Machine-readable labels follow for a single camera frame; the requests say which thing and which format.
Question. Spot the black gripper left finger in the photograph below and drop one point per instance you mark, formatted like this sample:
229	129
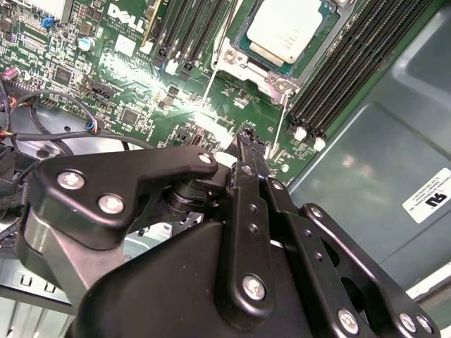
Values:
105	169

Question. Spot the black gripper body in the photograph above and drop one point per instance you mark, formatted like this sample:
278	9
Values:
158	299

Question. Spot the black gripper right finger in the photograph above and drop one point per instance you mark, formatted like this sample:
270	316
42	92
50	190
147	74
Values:
311	244

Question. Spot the metal locking lever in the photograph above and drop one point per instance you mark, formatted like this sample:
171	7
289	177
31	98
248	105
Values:
227	28

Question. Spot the silver CPU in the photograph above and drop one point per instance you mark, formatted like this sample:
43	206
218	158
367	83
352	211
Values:
289	28

